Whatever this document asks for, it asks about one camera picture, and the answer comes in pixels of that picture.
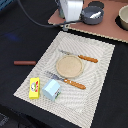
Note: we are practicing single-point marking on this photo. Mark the yellow toy box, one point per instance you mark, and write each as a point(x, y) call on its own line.
point(34, 89)

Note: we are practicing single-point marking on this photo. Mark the light blue milk carton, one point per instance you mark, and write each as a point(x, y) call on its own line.
point(51, 89)

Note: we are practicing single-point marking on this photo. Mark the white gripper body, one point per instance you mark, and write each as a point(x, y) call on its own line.
point(72, 10)

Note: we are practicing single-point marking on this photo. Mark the fork with wooden handle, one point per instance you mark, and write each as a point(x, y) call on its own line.
point(54, 76)

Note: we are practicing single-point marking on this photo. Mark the grey toy frying pan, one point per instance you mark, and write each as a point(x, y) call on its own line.
point(88, 11)

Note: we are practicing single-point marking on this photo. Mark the brown toy stove board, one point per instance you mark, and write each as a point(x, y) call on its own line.
point(107, 28)

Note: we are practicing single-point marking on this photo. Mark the beige bowl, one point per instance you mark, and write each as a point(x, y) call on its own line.
point(123, 14)

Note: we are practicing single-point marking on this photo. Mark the beige woven placemat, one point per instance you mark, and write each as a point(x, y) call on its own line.
point(74, 105)

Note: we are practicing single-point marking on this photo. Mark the round wooden plate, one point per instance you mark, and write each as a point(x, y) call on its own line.
point(69, 66)

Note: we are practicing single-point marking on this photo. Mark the brown toy sausage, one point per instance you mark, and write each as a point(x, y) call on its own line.
point(24, 62)

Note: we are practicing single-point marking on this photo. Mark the knife with wooden handle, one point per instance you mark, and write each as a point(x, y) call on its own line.
point(81, 56)

